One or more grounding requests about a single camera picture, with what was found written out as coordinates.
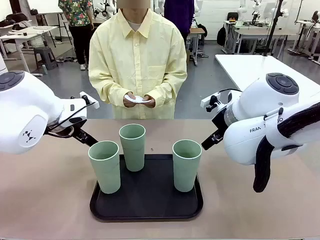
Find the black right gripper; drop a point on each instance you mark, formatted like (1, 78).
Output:
(220, 121)

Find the person's right hand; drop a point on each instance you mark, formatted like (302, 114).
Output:
(127, 103)

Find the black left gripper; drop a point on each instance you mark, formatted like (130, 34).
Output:
(78, 133)

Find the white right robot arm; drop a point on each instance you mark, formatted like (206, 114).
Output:
(260, 105)

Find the black backpack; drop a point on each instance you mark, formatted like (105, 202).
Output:
(221, 36)

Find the small teal bottle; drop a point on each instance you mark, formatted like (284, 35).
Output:
(44, 69)

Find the person in purple top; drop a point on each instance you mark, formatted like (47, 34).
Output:
(180, 17)

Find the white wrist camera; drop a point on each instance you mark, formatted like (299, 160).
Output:
(91, 101)
(208, 100)

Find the black tripod stand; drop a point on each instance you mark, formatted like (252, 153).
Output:
(273, 27)

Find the yellow-sleeved left forearm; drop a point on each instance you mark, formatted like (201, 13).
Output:
(170, 87)

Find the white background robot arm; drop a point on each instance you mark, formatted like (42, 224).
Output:
(243, 10)

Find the whiteboard on easel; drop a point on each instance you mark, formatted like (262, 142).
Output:
(47, 6)

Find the yellow-sleeved right forearm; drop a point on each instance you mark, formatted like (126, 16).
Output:
(105, 87)

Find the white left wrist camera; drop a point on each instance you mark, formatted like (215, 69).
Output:
(91, 101)

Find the grey plastic stool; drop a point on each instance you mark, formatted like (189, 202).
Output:
(45, 57)

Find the person in yellow shirt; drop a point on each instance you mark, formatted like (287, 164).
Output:
(137, 57)

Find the grey lab desk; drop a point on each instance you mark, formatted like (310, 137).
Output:
(260, 32)

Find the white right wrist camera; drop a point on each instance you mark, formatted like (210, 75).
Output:
(208, 100)

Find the white perforated air purifier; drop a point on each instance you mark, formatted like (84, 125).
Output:
(2, 65)

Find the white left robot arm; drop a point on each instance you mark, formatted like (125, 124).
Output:
(27, 110)

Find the pale green plastic cup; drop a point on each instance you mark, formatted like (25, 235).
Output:
(106, 170)
(133, 150)
(186, 170)

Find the person's left hand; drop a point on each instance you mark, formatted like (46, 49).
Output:
(152, 103)

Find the white desk with clutter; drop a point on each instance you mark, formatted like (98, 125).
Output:
(27, 33)

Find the small wooden table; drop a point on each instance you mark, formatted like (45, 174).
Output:
(196, 37)

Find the black plastic tray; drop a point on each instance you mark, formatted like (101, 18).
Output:
(147, 200)

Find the person in floral shirt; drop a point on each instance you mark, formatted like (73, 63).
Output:
(80, 30)

